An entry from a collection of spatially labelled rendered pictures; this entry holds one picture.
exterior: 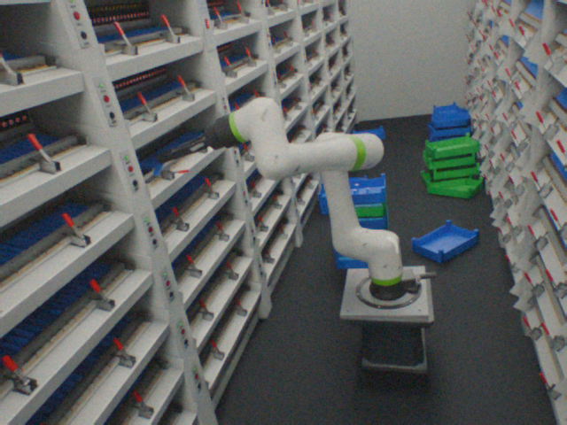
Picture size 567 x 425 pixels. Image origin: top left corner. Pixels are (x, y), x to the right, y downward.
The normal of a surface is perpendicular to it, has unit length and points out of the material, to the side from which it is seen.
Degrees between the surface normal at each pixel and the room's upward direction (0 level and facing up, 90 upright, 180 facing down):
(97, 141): 90
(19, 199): 106
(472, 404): 0
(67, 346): 16
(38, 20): 90
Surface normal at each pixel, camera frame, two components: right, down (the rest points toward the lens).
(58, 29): -0.28, 0.44
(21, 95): 0.96, 0.22
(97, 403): 0.10, -0.87
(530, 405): -0.17, -0.90
